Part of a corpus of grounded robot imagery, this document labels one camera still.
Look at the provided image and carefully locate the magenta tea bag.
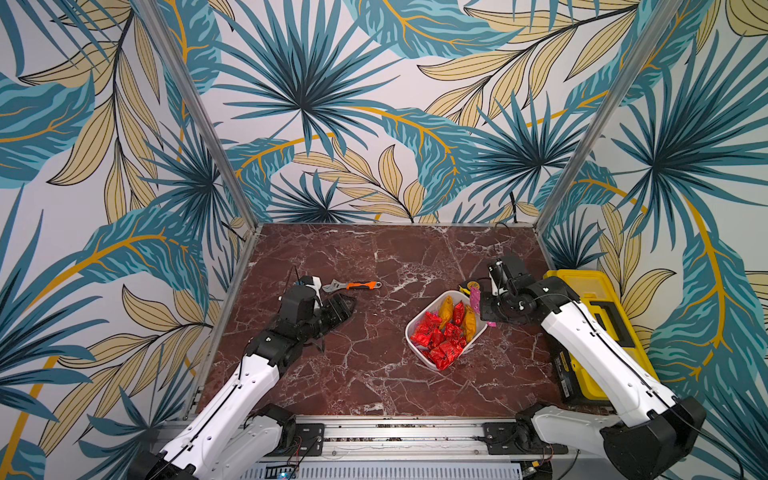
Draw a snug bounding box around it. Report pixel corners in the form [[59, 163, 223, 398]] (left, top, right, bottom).
[[469, 289, 496, 328]]

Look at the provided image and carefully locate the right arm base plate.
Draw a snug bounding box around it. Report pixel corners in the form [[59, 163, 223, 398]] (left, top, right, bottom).
[[481, 422, 569, 459]]

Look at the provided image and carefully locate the white plastic storage box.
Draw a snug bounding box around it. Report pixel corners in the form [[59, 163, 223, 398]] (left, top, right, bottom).
[[404, 288, 488, 371]]

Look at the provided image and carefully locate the yellow black tape measure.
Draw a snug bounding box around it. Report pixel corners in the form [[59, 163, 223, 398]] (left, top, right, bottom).
[[458, 280, 482, 296]]

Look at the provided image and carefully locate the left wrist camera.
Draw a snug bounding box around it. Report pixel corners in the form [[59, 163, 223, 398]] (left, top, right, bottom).
[[299, 275, 322, 297]]

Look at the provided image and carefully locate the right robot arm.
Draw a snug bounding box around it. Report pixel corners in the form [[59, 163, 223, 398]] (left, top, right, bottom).
[[481, 255, 706, 479]]

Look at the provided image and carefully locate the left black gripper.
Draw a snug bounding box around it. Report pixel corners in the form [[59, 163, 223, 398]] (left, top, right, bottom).
[[299, 291, 358, 342]]

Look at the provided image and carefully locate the orange handled adjustable wrench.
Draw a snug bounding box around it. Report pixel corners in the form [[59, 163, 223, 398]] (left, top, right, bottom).
[[322, 280, 382, 293]]

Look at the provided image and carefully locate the red tea bag in box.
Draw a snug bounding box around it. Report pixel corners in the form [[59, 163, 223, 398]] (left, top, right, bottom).
[[452, 302, 466, 327]]

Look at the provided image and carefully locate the yellow black toolbox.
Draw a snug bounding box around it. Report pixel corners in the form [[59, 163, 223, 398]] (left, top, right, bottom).
[[542, 269, 661, 404]]

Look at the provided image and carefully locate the small yellow tea bag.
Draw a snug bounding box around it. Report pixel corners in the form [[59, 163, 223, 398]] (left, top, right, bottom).
[[438, 296, 454, 328]]

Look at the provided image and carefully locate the aluminium front rail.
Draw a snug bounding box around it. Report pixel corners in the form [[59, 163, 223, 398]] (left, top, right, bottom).
[[140, 416, 661, 480]]

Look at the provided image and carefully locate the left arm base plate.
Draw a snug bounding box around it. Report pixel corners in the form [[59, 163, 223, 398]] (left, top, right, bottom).
[[266, 423, 325, 458]]

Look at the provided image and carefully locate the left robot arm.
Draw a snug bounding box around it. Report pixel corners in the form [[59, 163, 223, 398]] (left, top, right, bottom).
[[127, 276, 357, 479]]

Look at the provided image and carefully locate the large yellow tea bag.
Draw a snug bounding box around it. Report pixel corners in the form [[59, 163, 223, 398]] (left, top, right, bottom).
[[462, 306, 477, 343]]

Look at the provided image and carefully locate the red tea bag pile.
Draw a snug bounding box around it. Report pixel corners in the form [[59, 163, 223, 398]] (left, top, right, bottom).
[[408, 312, 467, 371]]

